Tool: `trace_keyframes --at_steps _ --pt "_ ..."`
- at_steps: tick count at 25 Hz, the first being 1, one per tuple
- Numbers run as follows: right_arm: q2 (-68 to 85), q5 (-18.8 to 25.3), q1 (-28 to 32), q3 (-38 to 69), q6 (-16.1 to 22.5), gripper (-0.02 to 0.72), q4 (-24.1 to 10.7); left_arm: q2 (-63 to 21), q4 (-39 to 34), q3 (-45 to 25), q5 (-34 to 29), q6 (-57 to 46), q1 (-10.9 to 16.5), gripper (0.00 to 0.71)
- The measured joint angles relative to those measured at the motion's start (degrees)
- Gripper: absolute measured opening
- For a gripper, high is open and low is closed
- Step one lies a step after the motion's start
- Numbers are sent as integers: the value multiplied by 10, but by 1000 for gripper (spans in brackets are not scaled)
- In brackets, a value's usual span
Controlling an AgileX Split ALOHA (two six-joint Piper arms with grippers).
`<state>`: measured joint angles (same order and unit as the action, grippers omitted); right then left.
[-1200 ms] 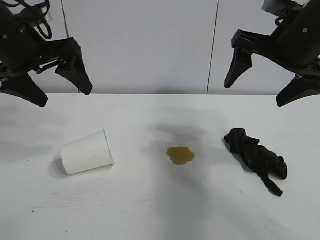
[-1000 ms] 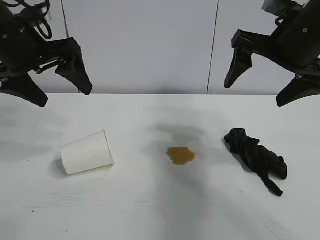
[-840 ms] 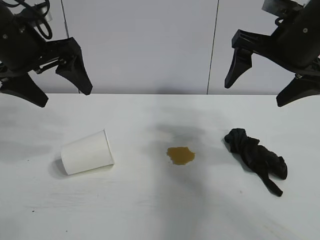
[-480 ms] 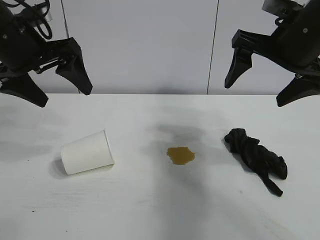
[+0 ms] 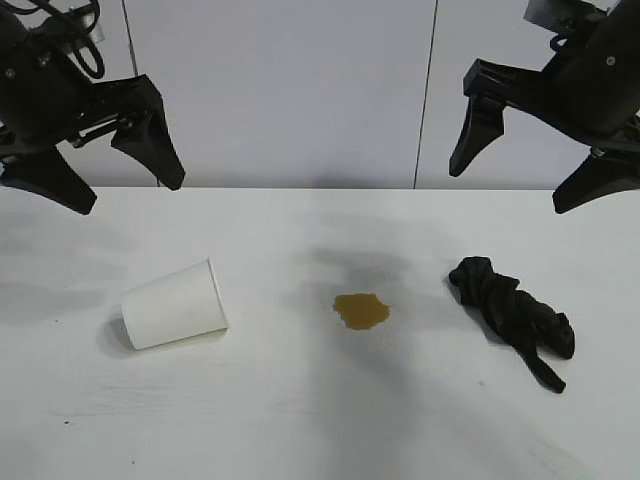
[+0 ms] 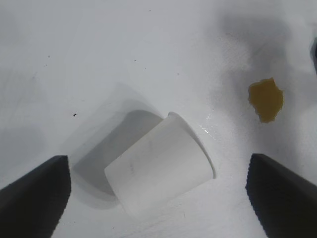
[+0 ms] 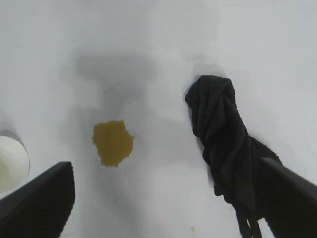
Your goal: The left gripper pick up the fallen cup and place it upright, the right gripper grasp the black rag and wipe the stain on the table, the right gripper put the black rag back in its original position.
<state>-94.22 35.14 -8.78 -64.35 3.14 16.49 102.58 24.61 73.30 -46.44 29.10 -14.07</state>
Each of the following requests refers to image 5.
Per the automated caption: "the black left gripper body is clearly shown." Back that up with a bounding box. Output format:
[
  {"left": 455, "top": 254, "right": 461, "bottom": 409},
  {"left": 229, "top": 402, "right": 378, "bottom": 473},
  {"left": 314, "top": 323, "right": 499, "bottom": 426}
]
[{"left": 0, "top": 7, "right": 165, "bottom": 162}]

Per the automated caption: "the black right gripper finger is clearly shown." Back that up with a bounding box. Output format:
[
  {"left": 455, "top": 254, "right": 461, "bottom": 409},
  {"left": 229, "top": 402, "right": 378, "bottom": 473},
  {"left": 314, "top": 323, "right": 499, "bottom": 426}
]
[
  {"left": 448, "top": 94, "right": 507, "bottom": 178},
  {"left": 551, "top": 142, "right": 640, "bottom": 216}
]

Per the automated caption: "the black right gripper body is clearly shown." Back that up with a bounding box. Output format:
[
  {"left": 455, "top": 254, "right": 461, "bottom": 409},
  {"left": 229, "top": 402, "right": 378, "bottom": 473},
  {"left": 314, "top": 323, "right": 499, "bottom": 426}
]
[{"left": 462, "top": 0, "right": 640, "bottom": 152}]

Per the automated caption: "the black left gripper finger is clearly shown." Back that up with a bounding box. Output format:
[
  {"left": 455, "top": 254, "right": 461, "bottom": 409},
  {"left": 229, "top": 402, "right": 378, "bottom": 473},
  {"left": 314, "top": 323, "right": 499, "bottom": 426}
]
[
  {"left": 110, "top": 106, "right": 187, "bottom": 192},
  {"left": 0, "top": 146, "right": 98, "bottom": 217}
]

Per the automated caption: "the white paper cup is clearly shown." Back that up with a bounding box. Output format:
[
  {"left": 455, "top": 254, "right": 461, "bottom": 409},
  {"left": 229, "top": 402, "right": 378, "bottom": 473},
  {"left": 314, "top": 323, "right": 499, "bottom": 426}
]
[{"left": 120, "top": 258, "right": 231, "bottom": 351}]

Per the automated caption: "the black cloth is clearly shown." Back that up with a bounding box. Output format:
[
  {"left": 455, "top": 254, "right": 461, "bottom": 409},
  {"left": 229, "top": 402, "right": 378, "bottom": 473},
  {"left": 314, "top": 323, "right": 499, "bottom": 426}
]
[{"left": 447, "top": 255, "right": 576, "bottom": 395}]

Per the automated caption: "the brown liquid spill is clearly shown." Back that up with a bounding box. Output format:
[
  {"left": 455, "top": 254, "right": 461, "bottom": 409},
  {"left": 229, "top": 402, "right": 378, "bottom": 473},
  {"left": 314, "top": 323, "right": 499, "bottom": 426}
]
[{"left": 333, "top": 293, "right": 391, "bottom": 332}]

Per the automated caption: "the black left camera cable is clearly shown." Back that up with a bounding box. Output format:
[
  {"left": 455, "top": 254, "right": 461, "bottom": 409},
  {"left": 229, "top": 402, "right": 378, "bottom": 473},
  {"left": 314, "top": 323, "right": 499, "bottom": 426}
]
[{"left": 37, "top": 0, "right": 107, "bottom": 81}]

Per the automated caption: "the black camera cable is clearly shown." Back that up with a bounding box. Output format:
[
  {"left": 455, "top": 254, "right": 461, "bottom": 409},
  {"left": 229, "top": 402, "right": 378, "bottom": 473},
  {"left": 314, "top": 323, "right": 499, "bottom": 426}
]
[
  {"left": 37, "top": 0, "right": 107, "bottom": 81},
  {"left": 549, "top": 27, "right": 576, "bottom": 51}
]

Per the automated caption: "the black right camera cable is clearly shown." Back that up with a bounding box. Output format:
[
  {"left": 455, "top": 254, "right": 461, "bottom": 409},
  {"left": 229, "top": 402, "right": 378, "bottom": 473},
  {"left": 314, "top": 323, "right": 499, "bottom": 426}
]
[{"left": 549, "top": 27, "right": 576, "bottom": 51}]

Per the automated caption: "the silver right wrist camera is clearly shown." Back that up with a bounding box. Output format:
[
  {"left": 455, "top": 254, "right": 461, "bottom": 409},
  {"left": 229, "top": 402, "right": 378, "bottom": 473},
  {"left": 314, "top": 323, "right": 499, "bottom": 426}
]
[{"left": 523, "top": 0, "right": 609, "bottom": 32}]

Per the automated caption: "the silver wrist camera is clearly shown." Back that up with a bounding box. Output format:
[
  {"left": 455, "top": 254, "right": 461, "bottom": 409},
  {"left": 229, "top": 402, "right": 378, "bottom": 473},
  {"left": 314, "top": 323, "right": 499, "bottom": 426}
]
[
  {"left": 64, "top": 0, "right": 107, "bottom": 45},
  {"left": 523, "top": 0, "right": 609, "bottom": 32}
]

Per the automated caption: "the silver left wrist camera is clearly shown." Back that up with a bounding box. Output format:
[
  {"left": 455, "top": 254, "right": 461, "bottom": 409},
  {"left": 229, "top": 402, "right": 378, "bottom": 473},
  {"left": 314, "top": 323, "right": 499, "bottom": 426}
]
[{"left": 64, "top": 0, "right": 107, "bottom": 45}]

